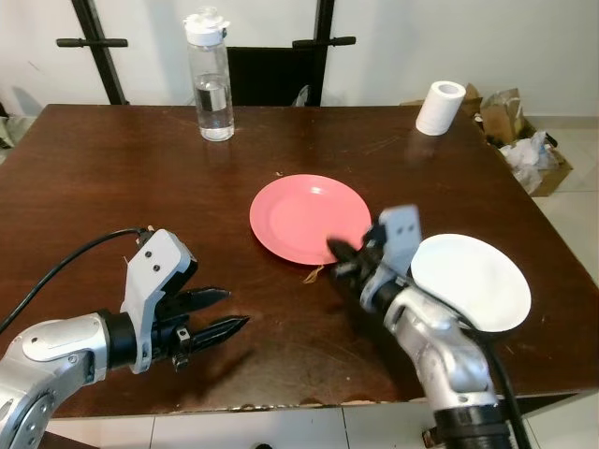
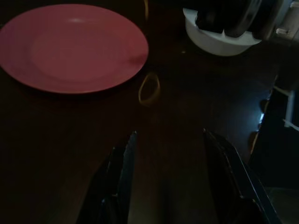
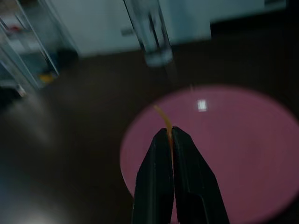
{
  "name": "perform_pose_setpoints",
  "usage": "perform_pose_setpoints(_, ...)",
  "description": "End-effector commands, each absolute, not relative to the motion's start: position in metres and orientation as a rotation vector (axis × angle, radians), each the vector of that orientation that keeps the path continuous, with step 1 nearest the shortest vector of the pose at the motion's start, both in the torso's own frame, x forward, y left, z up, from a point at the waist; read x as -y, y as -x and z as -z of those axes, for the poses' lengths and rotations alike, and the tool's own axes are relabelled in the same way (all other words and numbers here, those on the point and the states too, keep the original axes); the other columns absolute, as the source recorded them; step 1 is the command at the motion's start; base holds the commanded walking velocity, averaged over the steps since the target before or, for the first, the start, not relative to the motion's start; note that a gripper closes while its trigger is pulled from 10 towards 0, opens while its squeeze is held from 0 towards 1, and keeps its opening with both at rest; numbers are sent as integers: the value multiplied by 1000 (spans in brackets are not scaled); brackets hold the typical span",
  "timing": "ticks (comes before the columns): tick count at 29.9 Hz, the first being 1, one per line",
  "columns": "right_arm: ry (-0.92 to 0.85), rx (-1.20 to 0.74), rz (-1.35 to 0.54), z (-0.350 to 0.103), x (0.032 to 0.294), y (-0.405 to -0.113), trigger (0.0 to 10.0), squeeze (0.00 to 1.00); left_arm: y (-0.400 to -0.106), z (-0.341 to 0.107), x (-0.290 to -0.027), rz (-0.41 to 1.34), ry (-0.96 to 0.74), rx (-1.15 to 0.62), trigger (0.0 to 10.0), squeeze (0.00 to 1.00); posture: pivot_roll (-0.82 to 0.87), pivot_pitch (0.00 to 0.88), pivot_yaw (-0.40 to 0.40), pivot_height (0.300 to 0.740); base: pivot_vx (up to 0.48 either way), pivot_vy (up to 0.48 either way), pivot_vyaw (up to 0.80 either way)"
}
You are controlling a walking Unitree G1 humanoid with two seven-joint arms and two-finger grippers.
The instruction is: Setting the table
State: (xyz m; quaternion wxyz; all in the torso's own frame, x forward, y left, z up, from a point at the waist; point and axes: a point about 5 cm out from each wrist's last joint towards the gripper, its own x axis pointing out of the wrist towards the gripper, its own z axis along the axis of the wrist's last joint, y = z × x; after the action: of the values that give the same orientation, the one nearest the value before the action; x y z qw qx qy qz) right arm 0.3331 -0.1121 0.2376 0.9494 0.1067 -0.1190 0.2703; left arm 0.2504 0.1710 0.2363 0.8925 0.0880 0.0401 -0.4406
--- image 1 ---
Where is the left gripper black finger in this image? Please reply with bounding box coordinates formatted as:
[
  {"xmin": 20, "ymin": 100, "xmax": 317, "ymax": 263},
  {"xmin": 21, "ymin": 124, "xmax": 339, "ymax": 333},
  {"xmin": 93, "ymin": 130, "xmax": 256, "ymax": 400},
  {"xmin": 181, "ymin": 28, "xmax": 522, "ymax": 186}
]
[
  {"xmin": 183, "ymin": 286, "xmax": 233, "ymax": 314},
  {"xmin": 190, "ymin": 315, "xmax": 251, "ymax": 350}
]

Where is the pink round plate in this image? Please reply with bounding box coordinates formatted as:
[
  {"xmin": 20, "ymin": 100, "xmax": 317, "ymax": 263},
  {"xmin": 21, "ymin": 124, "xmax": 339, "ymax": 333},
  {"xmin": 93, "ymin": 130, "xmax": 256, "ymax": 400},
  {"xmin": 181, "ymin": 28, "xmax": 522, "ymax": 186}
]
[{"xmin": 249, "ymin": 174, "xmax": 373, "ymax": 266}]

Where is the white round plate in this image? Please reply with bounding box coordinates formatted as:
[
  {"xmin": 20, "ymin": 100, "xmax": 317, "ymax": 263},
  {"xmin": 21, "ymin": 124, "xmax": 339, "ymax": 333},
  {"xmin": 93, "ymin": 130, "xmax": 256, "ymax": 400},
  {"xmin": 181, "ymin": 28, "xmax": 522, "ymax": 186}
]
[{"xmin": 410, "ymin": 234, "xmax": 533, "ymax": 333}]

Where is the white paper roll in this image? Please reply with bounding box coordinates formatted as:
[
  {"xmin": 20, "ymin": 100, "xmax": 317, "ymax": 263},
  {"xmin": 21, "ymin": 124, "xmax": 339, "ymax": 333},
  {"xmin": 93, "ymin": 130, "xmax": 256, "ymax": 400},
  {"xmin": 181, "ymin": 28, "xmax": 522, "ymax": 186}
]
[{"xmin": 416, "ymin": 80, "xmax": 467, "ymax": 138}]

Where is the black flat panel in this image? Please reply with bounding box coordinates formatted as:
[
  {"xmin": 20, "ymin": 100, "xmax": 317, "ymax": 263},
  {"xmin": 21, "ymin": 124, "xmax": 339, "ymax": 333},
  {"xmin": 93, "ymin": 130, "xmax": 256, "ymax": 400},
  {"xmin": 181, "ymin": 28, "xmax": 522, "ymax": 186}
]
[{"xmin": 227, "ymin": 46, "xmax": 324, "ymax": 107}]

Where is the white plastic bag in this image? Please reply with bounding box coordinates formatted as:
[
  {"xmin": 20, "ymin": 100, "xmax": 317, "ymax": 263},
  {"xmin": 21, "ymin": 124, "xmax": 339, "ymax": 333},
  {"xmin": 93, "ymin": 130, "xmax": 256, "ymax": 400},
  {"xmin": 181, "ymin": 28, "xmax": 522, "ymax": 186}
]
[{"xmin": 501, "ymin": 131, "xmax": 560, "ymax": 190}]

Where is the clear water bottle white lid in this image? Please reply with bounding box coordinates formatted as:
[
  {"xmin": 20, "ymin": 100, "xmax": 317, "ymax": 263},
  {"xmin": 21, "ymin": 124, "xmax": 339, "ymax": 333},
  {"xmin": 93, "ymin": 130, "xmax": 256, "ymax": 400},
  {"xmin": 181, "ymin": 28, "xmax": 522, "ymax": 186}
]
[{"xmin": 183, "ymin": 7, "xmax": 236, "ymax": 143}]

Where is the brown paper bag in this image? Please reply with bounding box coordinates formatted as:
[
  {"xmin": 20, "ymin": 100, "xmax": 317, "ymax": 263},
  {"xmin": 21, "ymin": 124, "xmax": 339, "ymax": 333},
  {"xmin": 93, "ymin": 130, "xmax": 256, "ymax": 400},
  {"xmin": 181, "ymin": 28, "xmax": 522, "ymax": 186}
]
[{"xmin": 481, "ymin": 89, "xmax": 527, "ymax": 143}]

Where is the brown cardboard box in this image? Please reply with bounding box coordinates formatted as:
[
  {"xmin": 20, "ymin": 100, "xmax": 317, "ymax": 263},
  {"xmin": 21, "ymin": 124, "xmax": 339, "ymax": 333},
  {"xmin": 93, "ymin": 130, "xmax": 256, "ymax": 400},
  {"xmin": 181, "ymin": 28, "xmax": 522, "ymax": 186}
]
[{"xmin": 473, "ymin": 87, "xmax": 574, "ymax": 197}]

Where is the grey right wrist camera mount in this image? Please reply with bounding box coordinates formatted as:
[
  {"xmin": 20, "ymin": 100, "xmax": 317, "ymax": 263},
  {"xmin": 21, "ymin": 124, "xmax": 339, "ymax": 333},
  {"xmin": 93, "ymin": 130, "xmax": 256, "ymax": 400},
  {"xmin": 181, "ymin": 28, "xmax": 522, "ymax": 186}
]
[{"xmin": 373, "ymin": 205, "xmax": 423, "ymax": 286}]

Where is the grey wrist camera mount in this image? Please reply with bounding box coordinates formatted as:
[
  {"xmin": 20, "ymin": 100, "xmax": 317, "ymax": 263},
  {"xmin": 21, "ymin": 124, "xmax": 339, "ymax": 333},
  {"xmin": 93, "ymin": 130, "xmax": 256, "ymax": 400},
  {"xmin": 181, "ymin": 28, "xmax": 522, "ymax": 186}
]
[
  {"xmin": 373, "ymin": 205, "xmax": 423, "ymax": 286},
  {"xmin": 119, "ymin": 228, "xmax": 198, "ymax": 374}
]

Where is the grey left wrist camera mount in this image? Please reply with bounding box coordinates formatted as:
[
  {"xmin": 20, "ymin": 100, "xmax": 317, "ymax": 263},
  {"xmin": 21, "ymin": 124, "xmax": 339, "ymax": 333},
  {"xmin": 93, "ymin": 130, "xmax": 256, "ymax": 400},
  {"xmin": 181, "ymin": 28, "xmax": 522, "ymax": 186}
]
[{"xmin": 119, "ymin": 228, "xmax": 198, "ymax": 374}]

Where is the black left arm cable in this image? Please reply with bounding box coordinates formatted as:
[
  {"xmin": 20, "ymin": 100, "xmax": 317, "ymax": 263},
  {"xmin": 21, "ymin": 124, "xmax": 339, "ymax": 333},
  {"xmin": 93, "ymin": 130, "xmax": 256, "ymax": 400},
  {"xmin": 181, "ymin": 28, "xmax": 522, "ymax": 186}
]
[{"xmin": 0, "ymin": 226, "xmax": 155, "ymax": 335}]

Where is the black metal stand post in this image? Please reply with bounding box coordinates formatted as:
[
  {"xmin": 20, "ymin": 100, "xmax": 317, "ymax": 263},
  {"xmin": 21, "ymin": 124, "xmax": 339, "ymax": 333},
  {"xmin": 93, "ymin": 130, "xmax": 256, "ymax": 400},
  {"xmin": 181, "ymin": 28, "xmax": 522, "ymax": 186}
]
[
  {"xmin": 56, "ymin": 0, "xmax": 129, "ymax": 106},
  {"xmin": 292, "ymin": 0, "xmax": 358, "ymax": 106}
]

